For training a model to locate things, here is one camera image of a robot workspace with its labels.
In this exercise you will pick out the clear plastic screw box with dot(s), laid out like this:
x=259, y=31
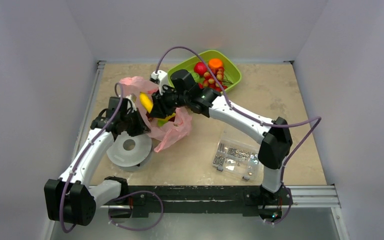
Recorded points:
x=237, y=158

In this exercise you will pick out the yellow fake banana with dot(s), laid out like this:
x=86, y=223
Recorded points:
x=148, y=105

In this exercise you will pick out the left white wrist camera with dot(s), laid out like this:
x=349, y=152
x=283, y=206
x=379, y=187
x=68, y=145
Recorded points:
x=131, y=101

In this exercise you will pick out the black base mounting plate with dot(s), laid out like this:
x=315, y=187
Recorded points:
x=245, y=200

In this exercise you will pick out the green fake custard apple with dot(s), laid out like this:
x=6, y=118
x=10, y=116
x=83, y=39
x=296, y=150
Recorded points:
x=196, y=77

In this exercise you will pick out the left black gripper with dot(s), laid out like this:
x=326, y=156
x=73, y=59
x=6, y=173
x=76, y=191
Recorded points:
x=141, y=128

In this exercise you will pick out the aluminium frame rail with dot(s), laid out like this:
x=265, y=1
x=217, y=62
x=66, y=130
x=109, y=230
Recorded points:
x=303, y=197

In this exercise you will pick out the white filament spool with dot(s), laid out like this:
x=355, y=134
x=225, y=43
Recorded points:
x=131, y=153

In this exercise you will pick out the pink plastic bag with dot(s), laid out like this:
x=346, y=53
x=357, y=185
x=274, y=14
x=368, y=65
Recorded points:
x=167, y=132

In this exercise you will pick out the green plastic tray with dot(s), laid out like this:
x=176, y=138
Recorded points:
x=231, y=70

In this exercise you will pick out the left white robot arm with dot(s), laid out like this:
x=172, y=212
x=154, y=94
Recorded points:
x=79, y=174

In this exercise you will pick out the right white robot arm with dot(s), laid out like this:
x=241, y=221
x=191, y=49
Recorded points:
x=273, y=136

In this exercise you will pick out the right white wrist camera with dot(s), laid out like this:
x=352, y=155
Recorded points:
x=160, y=78

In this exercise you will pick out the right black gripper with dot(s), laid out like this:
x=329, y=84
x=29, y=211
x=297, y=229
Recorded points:
x=159, y=104

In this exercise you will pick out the green fake leaf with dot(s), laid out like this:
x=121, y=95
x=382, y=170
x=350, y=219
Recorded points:
x=160, y=122

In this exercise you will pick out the red fake apple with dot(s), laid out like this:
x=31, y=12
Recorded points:
x=200, y=68

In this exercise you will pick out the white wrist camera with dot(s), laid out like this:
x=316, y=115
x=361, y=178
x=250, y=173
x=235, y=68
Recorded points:
x=131, y=101
x=160, y=78

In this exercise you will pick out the orange fake tangerine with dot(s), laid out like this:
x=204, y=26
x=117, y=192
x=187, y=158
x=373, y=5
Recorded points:
x=215, y=63

